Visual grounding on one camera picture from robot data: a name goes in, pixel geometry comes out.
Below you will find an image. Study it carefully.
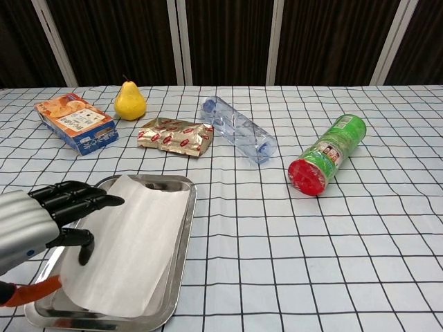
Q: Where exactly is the clear plastic water bottle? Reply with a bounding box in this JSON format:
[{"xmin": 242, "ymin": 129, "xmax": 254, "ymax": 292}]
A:
[{"xmin": 201, "ymin": 95, "xmax": 278, "ymax": 165}]

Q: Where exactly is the white black-checkered tablecloth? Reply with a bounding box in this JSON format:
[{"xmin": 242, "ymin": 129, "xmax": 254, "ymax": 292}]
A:
[{"xmin": 0, "ymin": 84, "xmax": 443, "ymax": 332}]

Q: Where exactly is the yellow pear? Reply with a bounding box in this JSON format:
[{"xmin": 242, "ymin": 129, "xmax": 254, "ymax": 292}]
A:
[{"xmin": 114, "ymin": 74, "xmax": 147, "ymax": 121}]

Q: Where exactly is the orange blue snack box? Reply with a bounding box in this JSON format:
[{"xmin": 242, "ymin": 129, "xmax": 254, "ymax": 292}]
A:
[{"xmin": 33, "ymin": 93, "xmax": 120, "ymax": 157}]

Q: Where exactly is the green chip can red lid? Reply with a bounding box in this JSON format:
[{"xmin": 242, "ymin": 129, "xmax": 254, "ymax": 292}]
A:
[{"xmin": 287, "ymin": 113, "xmax": 367, "ymax": 197}]

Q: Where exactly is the gold foil snack packet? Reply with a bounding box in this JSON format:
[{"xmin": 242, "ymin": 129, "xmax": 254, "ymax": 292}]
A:
[{"xmin": 136, "ymin": 117, "xmax": 215, "ymax": 158}]

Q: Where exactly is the rectangular stainless steel tray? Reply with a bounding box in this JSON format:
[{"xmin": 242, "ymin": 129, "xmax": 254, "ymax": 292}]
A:
[{"xmin": 24, "ymin": 174, "xmax": 198, "ymax": 332}]

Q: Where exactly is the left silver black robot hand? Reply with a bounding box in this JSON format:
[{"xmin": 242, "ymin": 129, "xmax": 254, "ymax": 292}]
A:
[{"xmin": 0, "ymin": 180, "xmax": 125, "ymax": 308}]

